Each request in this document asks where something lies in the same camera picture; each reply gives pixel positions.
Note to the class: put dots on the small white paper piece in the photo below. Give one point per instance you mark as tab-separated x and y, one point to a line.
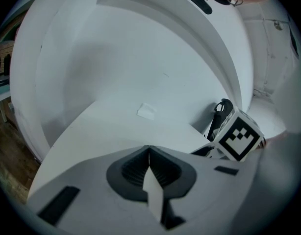
146	110

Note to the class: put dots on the person's white shirt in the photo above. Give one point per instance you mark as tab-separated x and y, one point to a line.
270	57

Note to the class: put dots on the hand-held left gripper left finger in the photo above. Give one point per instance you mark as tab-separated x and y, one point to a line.
96	204

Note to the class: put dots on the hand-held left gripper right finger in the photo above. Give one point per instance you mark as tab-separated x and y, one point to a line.
214	199

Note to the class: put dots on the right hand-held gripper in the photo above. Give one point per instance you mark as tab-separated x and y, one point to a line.
238	138

